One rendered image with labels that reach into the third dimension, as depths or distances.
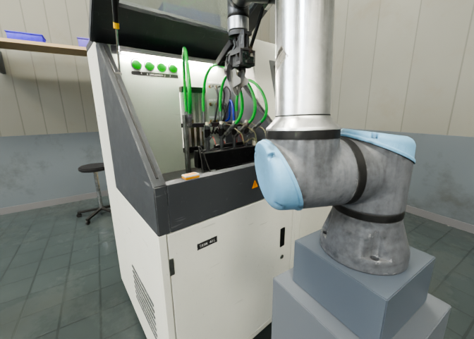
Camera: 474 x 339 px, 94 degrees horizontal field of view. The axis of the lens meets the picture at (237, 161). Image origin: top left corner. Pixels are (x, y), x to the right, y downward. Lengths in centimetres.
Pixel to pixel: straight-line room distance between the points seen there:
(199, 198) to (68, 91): 291
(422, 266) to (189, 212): 59
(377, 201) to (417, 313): 25
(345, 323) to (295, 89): 40
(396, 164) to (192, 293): 77
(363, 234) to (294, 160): 19
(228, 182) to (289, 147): 52
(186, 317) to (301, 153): 80
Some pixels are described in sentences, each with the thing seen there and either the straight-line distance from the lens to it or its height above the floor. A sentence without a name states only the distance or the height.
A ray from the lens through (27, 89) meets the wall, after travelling 354.
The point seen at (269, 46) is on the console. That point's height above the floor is 152.
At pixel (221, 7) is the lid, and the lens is 123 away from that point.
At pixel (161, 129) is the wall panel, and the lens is 124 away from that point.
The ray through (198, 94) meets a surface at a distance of 133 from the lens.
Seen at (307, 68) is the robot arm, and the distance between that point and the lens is 35.
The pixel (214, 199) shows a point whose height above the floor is 86.
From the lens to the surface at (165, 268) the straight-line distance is 82.
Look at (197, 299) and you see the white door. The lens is 97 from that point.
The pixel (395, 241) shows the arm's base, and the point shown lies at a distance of 47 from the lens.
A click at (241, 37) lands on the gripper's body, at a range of 86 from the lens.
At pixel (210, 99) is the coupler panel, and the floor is 123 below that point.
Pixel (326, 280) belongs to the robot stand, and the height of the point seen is 86.
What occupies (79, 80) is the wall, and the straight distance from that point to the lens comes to 350.
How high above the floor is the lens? 117
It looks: 13 degrees down
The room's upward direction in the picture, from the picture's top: 1 degrees counter-clockwise
